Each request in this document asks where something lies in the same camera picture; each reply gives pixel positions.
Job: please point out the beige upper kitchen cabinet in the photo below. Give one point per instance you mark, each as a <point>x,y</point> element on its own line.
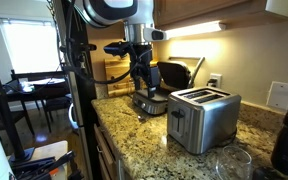
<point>217,10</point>

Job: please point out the wooden cutting board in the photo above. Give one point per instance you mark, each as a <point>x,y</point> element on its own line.
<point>117,75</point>

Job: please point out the white wall power outlet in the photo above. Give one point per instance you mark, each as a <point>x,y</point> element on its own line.
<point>216,80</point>

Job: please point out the black panini press grill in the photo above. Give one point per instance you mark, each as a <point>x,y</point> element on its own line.
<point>170,83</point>

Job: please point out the white blank wall plate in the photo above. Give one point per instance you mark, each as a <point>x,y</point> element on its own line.
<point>280,95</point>

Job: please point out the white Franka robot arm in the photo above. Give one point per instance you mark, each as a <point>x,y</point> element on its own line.
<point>117,11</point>

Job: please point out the clear stemless drinking glass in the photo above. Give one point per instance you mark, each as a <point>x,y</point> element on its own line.
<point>234,165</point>

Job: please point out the black robot mounting column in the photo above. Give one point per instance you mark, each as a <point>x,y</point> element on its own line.
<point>82,100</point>

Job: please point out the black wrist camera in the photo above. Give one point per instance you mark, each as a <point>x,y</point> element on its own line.
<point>117,49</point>

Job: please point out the dark dining table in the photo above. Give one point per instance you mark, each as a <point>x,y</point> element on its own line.
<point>37,86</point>

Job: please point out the dining room window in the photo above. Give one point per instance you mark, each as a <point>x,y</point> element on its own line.
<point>30,46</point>

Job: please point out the black tripod stand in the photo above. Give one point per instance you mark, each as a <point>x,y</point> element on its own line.
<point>4,110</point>

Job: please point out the black toaster lever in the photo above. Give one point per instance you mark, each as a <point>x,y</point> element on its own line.
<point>178,114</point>

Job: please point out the black clamps pile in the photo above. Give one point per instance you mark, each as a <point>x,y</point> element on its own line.
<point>44,166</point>

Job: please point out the wooden base cabinet drawers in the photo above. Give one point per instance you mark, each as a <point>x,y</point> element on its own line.
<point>109,156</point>

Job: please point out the stainless steel two-slot toaster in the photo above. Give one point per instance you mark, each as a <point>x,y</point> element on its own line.
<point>204,120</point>

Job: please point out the under-cabinet light strip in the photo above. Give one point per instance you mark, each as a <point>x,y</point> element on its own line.
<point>194,29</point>

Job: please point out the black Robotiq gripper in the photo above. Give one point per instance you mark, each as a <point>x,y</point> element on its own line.
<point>144,66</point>

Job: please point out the dark wooden chair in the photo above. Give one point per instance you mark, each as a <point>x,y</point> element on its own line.
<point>55,105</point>

